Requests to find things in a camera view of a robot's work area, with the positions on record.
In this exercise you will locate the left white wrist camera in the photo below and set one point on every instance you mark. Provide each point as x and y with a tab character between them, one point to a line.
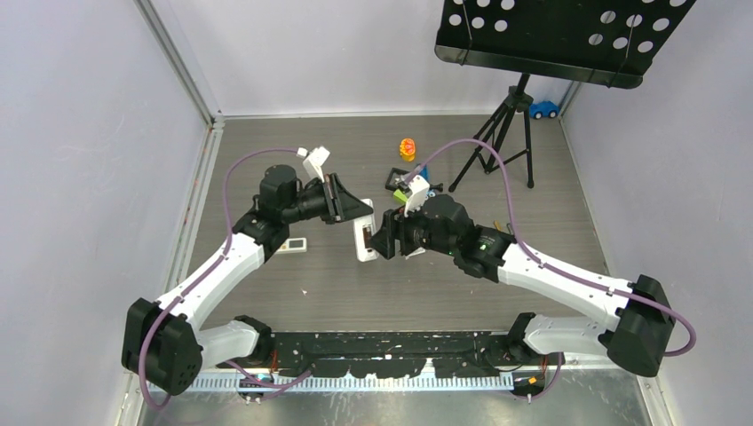
314	160

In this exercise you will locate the green block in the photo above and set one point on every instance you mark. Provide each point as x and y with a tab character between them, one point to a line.
400	196

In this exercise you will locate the black square frame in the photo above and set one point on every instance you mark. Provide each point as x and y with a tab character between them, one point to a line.
394	178

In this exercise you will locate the white battery cover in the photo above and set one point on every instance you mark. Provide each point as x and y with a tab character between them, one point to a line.
416	252

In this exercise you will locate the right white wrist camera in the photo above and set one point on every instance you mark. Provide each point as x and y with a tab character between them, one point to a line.
418	189

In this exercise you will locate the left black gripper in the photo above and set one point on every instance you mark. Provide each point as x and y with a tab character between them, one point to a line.
339	205

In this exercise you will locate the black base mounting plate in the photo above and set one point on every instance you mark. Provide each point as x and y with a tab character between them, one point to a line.
394	361

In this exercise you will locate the white remote control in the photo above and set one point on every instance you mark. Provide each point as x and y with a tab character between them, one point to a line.
363	230
293	246

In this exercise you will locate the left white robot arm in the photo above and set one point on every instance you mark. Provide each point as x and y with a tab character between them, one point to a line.
165	342

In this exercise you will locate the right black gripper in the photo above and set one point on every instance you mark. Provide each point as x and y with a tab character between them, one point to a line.
395	226

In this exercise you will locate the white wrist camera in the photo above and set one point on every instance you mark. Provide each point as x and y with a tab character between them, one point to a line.
418	189
314	160

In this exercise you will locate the blue toy car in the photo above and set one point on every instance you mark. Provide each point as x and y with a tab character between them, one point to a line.
543	109

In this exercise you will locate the orange yellow toy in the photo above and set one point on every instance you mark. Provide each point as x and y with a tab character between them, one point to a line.
407	150

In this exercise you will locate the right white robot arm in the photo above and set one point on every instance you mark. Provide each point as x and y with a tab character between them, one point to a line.
628	322

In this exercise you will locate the blue toy brick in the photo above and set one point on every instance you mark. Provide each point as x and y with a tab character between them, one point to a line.
424	173

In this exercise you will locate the black perforated music stand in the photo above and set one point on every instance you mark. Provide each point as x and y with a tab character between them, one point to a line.
608	43

